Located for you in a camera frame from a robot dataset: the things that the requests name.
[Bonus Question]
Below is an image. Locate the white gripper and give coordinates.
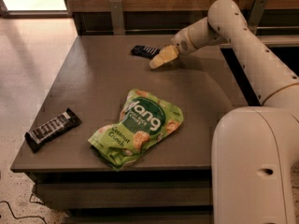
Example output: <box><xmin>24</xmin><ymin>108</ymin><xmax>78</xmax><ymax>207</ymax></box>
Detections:
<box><xmin>149</xmin><ymin>28</ymin><xmax>196</xmax><ymax>69</ymax></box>

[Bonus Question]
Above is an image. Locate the blue rxbar snack bar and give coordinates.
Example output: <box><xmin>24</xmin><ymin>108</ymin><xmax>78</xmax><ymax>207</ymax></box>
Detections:
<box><xmin>131</xmin><ymin>45</ymin><xmax>160</xmax><ymax>59</ymax></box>

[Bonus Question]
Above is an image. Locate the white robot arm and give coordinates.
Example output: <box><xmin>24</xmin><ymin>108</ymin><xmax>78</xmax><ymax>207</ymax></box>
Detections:
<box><xmin>149</xmin><ymin>0</ymin><xmax>299</xmax><ymax>224</ymax></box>

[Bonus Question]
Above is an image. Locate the green dang chips bag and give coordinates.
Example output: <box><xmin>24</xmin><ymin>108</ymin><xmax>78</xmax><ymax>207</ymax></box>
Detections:
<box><xmin>88</xmin><ymin>89</ymin><xmax>184</xmax><ymax>171</ymax></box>

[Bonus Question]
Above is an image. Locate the grey drawer cabinet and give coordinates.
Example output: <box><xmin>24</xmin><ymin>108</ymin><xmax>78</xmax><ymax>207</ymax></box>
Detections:
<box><xmin>12</xmin><ymin>36</ymin><xmax>244</xmax><ymax>224</ymax></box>

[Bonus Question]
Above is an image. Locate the black chocolate bar wrapper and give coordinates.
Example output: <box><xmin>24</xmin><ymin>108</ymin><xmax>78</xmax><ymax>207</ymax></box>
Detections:
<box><xmin>24</xmin><ymin>108</ymin><xmax>81</xmax><ymax>153</ymax></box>

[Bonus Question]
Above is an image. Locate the left metal bracket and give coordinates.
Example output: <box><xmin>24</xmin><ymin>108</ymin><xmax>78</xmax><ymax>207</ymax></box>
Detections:
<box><xmin>109</xmin><ymin>0</ymin><xmax>125</xmax><ymax>35</ymax></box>

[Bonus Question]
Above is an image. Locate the metal bracket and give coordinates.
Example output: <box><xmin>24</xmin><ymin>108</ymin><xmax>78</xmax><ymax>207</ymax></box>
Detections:
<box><xmin>247</xmin><ymin>0</ymin><xmax>268</xmax><ymax>34</ymax></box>
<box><xmin>109</xmin><ymin>0</ymin><xmax>125</xmax><ymax>35</ymax></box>

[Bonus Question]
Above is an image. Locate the right metal bracket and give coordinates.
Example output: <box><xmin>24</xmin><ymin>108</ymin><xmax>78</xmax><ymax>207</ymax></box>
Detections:
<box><xmin>247</xmin><ymin>0</ymin><xmax>268</xmax><ymax>34</ymax></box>

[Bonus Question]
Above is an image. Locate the black floor cable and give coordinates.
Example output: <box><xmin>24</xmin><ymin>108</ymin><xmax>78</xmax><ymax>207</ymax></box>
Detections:
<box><xmin>0</xmin><ymin>201</ymin><xmax>49</xmax><ymax>224</ymax></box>

